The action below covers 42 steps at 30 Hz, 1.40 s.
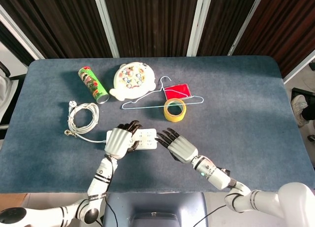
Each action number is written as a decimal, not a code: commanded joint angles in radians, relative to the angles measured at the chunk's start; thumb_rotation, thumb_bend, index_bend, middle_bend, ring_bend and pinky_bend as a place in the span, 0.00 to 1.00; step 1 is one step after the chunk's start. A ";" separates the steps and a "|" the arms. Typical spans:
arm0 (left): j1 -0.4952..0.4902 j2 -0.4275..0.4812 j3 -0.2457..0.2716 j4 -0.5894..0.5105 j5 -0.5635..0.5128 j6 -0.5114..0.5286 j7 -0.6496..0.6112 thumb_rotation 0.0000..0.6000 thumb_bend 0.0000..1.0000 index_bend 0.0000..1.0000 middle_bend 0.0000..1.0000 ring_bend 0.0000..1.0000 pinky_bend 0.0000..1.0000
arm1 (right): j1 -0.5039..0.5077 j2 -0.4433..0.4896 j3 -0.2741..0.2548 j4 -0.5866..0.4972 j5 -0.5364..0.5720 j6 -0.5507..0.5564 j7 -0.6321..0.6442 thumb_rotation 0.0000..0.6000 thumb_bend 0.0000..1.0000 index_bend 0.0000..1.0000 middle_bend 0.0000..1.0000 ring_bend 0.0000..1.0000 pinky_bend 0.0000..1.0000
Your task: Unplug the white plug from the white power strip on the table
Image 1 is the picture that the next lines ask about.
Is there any white power strip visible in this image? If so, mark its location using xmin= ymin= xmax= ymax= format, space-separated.
xmin=105 ymin=128 xmax=159 ymax=150

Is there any thin black cable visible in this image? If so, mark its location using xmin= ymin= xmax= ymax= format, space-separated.
xmin=191 ymin=203 xmax=227 ymax=227
xmin=105 ymin=196 xmax=119 ymax=227

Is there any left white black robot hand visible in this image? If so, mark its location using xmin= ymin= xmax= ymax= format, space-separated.
xmin=104 ymin=120 xmax=143 ymax=160

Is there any white round fishing toy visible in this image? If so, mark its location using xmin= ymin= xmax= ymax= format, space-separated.
xmin=109 ymin=62 xmax=156 ymax=101

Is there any red flat pouch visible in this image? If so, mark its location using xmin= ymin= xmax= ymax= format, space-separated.
xmin=163 ymin=83 xmax=192 ymax=101

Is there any white metal screen post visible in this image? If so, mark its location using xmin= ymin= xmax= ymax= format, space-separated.
xmin=227 ymin=0 xmax=259 ymax=56
xmin=283 ymin=49 xmax=315 ymax=85
xmin=186 ymin=0 xmax=206 ymax=57
xmin=0 ymin=4 xmax=45 ymax=61
xmin=92 ymin=0 xmax=121 ymax=58

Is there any green printed chips can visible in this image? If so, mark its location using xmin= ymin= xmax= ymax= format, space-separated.
xmin=78 ymin=66 xmax=110 ymax=104

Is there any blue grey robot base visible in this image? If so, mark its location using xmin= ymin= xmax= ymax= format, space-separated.
xmin=102 ymin=192 xmax=209 ymax=227

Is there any dark brown slatted screen panel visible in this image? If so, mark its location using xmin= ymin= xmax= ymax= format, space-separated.
xmin=103 ymin=0 xmax=200 ymax=58
xmin=196 ymin=0 xmax=250 ymax=57
xmin=232 ymin=0 xmax=315 ymax=79
xmin=0 ymin=0 xmax=114 ymax=60

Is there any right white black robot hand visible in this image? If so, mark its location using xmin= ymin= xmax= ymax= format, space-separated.
xmin=156 ymin=128 xmax=199 ymax=164

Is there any blue table cloth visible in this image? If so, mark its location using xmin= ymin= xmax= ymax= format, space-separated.
xmin=0 ymin=55 xmax=315 ymax=195

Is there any white sneaker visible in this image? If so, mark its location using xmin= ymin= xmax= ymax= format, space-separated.
xmin=291 ymin=95 xmax=310 ymax=128

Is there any yellow packing tape roll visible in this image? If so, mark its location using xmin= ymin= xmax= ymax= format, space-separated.
xmin=163 ymin=98 xmax=187 ymax=123

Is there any white cable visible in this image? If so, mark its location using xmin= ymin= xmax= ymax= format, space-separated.
xmin=67 ymin=100 xmax=108 ymax=143

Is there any light blue wire hanger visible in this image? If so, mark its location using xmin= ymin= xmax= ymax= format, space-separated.
xmin=121 ymin=76 xmax=205 ymax=110

